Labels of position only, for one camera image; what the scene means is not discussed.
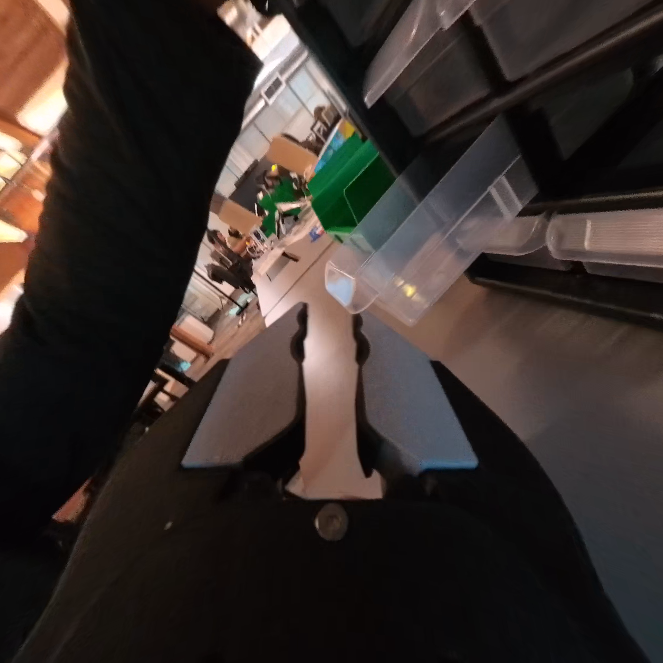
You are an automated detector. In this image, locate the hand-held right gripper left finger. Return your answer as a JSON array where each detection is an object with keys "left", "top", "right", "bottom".
[{"left": 181, "top": 303, "right": 308, "bottom": 480}]

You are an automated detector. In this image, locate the green plastic bin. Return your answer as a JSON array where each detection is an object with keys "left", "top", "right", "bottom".
[
  {"left": 343, "top": 161, "right": 398, "bottom": 244},
  {"left": 307, "top": 139, "right": 381, "bottom": 231}
]

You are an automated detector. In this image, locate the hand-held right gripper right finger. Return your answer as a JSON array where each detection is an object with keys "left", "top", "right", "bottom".
[{"left": 352, "top": 313, "right": 478, "bottom": 478}]

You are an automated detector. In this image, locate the black drawer cabinet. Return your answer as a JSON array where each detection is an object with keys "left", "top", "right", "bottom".
[{"left": 280, "top": 0, "right": 663, "bottom": 332}]

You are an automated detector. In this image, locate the cardboard box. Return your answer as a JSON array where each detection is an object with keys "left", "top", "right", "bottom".
[{"left": 268, "top": 134, "right": 322, "bottom": 174}]

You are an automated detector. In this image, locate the clear plastic drawer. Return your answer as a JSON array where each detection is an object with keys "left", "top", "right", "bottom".
[
  {"left": 469, "top": 0, "right": 663, "bottom": 83},
  {"left": 325, "top": 114, "right": 540, "bottom": 327},
  {"left": 363, "top": 0, "right": 493, "bottom": 138},
  {"left": 546, "top": 209, "right": 663, "bottom": 278},
  {"left": 466, "top": 215, "right": 551, "bottom": 271}
]

